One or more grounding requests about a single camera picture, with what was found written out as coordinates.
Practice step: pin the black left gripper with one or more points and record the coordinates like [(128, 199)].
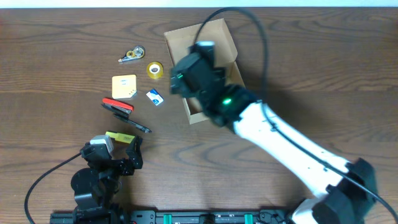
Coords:
[(125, 165)]

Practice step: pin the yellow highlighter marker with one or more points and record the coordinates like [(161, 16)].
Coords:
[(120, 137)]

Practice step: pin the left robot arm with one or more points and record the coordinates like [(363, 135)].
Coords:
[(96, 185)]

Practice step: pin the yellow sticky note pad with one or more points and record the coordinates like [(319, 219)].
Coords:
[(124, 86)]

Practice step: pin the correction tape dispenser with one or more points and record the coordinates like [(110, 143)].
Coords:
[(135, 53)]

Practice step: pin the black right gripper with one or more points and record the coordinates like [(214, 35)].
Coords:
[(179, 81)]

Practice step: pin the blue white eraser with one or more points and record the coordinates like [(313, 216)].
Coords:
[(155, 97)]

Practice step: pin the yellow tape roll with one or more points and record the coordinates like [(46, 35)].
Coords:
[(155, 70)]

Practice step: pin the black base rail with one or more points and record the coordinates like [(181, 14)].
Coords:
[(153, 217)]

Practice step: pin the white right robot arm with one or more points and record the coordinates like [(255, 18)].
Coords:
[(344, 192)]

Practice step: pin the red black stapler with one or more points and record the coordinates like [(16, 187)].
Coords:
[(117, 107)]

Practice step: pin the black pen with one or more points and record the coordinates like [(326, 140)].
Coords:
[(136, 125)]

